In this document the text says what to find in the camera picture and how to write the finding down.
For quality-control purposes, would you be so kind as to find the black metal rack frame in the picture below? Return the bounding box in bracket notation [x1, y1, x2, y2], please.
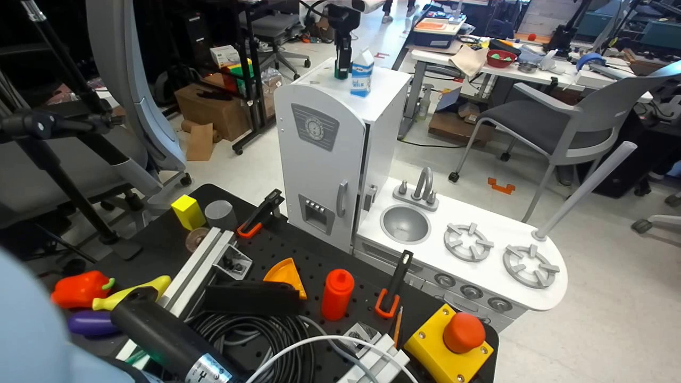
[223, 0, 288, 156]

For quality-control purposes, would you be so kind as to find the large cardboard box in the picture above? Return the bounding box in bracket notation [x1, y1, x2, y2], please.
[172, 81, 256, 142]

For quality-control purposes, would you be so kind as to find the beige crumpled paper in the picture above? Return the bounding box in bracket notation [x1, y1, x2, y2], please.
[449, 42, 491, 78]

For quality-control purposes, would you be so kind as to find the blue white milk carton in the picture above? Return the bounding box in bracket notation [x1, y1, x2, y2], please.
[348, 49, 376, 99]

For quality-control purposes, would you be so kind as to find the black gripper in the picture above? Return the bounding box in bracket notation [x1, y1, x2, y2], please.
[326, 3, 364, 74]

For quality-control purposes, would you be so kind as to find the grey plastic chair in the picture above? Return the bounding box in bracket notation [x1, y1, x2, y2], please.
[447, 58, 681, 226]

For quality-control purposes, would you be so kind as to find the orange floor bracket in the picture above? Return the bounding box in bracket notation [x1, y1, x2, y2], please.
[486, 174, 519, 198]

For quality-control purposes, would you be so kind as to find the grey toy stove burner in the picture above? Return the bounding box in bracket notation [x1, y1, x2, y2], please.
[500, 243, 561, 291]
[440, 219, 498, 264]

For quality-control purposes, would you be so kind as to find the yellow block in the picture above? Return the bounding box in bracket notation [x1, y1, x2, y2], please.
[168, 193, 208, 233]

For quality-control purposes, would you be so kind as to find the black case orange top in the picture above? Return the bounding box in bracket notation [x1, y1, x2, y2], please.
[411, 5, 467, 50]

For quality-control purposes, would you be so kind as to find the orange wedge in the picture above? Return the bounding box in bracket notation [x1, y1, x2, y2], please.
[260, 256, 311, 303]

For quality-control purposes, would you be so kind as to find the flat cardboard box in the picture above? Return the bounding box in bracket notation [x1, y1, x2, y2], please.
[426, 108, 486, 148]

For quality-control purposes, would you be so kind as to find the white work table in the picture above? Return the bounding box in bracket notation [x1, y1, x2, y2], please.
[409, 40, 644, 145]

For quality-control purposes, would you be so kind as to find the white toy kitchen cabinet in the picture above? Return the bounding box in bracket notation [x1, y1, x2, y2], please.
[273, 58, 570, 333]

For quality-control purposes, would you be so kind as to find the black tripod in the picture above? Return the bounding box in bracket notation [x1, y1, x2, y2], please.
[0, 0, 156, 248]

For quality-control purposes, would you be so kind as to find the white cable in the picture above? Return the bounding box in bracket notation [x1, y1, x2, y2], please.
[242, 332, 422, 383]

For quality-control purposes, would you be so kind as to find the orange toy pepper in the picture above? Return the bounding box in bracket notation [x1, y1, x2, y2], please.
[47, 269, 117, 313]

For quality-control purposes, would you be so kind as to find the black cable coil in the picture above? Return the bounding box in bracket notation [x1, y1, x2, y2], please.
[185, 309, 320, 383]

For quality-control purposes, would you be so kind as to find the orange pencil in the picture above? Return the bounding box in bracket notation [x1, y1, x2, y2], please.
[392, 304, 407, 350]

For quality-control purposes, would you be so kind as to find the brown round disc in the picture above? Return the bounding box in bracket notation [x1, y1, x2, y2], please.
[182, 226, 213, 256]

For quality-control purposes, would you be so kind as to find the white plastic bracket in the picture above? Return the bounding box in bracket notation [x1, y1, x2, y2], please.
[338, 330, 415, 383]

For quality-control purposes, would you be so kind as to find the orange plastic cylinder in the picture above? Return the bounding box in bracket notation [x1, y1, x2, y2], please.
[320, 266, 357, 325]

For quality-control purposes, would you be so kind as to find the yellow emergency stop red button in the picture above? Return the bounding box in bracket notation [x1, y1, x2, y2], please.
[400, 303, 498, 383]

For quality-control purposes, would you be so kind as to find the black clamp orange handle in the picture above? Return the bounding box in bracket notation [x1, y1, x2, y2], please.
[233, 186, 288, 243]
[373, 246, 416, 323]

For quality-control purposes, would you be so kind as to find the aluminium extrusion rail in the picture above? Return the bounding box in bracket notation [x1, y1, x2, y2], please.
[114, 226, 238, 361]

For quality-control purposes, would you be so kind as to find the black cylinder silver label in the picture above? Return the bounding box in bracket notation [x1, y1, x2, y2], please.
[108, 290, 240, 383]

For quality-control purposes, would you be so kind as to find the curved white grey panel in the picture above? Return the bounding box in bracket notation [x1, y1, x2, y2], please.
[83, 0, 190, 176]

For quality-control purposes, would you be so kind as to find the purple toy eggplant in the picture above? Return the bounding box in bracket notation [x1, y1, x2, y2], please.
[66, 309, 123, 340]

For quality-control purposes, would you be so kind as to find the red bowl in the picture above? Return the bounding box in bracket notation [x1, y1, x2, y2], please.
[486, 47, 521, 71]

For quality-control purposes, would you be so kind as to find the small white bordered card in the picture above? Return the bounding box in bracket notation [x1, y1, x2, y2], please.
[215, 243, 256, 282]

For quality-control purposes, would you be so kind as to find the grey cylinder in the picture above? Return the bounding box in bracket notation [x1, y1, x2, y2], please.
[201, 198, 238, 233]

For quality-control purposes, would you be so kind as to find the yellow toy banana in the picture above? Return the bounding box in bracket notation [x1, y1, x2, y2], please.
[89, 272, 174, 315]

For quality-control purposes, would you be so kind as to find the small cardboard box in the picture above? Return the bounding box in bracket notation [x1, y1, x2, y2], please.
[174, 116, 218, 164]

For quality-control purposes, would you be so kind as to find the grey toy faucet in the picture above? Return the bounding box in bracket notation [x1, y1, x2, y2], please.
[390, 164, 440, 213]

